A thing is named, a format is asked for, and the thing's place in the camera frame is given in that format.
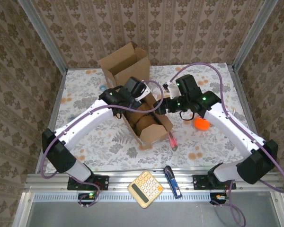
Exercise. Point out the brown cardboard box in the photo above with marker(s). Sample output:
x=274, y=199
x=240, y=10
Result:
x=153, y=133
x=132, y=68

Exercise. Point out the pink utility knife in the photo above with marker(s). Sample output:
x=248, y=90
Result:
x=172, y=142

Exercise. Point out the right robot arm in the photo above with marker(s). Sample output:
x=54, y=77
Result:
x=227, y=127

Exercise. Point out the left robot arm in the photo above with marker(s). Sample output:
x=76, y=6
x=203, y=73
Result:
x=85, y=123

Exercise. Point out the small blue tape roll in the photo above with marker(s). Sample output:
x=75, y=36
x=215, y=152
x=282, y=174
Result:
x=101, y=88

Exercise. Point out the yellow white pen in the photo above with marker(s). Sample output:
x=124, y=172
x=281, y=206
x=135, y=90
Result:
x=233, y=111

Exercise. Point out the floral tablecloth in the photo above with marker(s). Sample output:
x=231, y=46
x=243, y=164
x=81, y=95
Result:
x=123, y=160

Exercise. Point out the blue black stapler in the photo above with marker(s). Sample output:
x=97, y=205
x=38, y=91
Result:
x=172, y=183

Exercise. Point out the yellow calculator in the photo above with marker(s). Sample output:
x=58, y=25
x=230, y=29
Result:
x=145, y=188

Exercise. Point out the small black controller board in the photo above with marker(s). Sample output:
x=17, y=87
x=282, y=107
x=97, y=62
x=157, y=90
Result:
x=219, y=197
x=87, y=196

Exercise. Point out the grey metal panel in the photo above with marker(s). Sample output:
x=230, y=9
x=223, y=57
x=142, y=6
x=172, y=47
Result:
x=109, y=215

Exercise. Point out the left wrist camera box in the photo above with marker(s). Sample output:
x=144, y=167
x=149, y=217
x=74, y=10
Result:
x=144, y=93

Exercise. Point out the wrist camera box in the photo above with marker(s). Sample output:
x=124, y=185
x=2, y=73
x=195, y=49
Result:
x=144, y=93
x=172, y=91

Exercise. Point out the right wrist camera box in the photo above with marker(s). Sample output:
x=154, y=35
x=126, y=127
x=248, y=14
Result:
x=172, y=91

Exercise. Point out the aluminium side rail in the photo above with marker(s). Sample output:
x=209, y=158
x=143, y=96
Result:
x=242, y=94
x=58, y=94

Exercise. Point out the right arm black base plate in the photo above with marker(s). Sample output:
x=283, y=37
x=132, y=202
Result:
x=200, y=183

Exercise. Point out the aluminium cross rail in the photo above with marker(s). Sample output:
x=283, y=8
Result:
x=118, y=182

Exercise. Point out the aluminium frame post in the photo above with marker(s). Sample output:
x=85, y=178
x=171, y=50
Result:
x=46, y=37
x=254, y=35

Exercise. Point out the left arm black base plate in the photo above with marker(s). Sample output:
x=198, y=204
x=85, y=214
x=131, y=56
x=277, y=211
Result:
x=103, y=183

